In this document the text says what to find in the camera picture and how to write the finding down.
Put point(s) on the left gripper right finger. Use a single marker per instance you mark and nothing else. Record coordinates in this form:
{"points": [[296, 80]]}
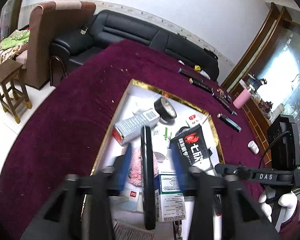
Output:
{"points": [[242, 218]]}

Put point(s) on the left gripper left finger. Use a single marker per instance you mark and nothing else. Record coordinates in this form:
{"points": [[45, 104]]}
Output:
{"points": [[60, 216]]}

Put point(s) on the white blue medicine box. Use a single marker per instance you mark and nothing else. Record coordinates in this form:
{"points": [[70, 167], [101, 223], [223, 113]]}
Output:
{"points": [[169, 200]]}

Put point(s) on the pink plush toy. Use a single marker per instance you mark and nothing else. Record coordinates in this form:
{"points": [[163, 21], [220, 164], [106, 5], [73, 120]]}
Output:
{"points": [[135, 171]]}

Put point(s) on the black snack pouch red logo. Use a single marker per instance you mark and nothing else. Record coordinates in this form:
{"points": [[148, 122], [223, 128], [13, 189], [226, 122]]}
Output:
{"points": [[190, 143]]}

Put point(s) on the black marker white end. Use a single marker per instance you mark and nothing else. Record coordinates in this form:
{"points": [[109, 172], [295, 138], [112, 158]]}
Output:
{"points": [[147, 169]]}

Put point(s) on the white tube red label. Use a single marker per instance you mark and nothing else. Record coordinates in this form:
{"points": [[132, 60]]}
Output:
{"points": [[195, 119]]}

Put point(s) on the grey silver carton box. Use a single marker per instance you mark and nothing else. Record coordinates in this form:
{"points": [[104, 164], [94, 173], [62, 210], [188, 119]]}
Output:
{"points": [[127, 130]]}

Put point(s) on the black tape roll white core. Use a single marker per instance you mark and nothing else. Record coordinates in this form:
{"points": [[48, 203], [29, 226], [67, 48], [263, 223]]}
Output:
{"points": [[165, 109]]}

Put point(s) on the right white gloved hand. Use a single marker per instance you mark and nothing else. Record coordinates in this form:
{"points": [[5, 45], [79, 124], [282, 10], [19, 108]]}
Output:
{"points": [[289, 201]]}

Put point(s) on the white pill bottle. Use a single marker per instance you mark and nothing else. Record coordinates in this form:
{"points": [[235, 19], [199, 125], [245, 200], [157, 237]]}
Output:
{"points": [[253, 147]]}

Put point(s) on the long black marker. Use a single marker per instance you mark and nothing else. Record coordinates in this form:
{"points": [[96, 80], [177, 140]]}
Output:
{"points": [[229, 122]]}

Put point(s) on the pink thermos bottle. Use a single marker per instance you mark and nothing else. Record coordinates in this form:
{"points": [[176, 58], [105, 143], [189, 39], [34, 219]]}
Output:
{"points": [[244, 96]]}

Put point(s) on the black marker blue cap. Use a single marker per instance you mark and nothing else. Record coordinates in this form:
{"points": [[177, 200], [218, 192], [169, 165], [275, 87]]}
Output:
{"points": [[223, 104]]}

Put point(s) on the wooden cabinet with mirror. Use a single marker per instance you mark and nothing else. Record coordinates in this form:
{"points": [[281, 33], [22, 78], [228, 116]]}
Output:
{"points": [[271, 68]]}

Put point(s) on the gold rimmed white tray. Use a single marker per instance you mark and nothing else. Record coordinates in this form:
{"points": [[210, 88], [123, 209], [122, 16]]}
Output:
{"points": [[139, 97]]}

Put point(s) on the black marker yellow end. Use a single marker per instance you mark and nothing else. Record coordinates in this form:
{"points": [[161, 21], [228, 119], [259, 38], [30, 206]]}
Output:
{"points": [[201, 85]]}

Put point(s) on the yellow small object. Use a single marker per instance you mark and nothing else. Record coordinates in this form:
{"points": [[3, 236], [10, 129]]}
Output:
{"points": [[197, 68]]}

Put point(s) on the black marker pen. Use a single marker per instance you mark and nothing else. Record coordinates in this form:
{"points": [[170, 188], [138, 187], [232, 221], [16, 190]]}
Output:
{"points": [[188, 74]]}

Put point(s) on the wooden stool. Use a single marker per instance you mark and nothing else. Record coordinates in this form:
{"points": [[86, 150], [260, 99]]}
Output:
{"points": [[12, 88]]}

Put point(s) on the green patterned blanket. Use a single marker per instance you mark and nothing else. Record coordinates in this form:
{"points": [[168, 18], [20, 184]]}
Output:
{"points": [[14, 45]]}

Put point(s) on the black leather sofa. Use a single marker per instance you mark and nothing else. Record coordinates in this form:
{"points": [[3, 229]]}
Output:
{"points": [[72, 49]]}

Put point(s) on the brown armchair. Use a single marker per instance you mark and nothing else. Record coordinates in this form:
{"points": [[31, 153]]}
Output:
{"points": [[47, 21]]}

